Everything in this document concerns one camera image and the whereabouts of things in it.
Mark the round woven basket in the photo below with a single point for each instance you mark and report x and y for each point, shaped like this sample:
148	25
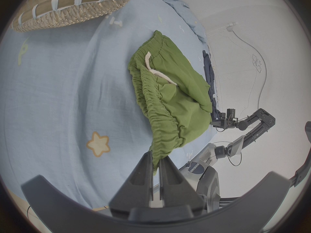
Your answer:
73	11

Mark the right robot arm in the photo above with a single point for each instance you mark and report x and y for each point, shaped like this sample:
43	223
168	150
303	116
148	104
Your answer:
260	120

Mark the green shorts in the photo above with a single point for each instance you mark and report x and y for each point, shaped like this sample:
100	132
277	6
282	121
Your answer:
175	93

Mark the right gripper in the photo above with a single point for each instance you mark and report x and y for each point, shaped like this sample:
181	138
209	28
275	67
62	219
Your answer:
223	124

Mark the dark blue T-shirt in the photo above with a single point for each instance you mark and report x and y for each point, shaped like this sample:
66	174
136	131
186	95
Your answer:
210	76

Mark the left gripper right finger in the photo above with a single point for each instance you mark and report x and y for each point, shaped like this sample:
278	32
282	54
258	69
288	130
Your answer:
177	188

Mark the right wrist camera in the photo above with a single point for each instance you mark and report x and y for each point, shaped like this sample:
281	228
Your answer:
222	115

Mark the bed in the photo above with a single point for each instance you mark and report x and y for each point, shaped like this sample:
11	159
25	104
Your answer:
60	81

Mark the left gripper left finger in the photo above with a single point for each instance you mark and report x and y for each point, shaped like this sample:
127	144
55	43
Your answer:
138	186

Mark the pale blue quilt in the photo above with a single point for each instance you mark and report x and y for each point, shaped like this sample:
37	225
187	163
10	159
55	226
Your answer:
179	11

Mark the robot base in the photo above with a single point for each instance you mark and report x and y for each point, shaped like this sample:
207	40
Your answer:
206	186

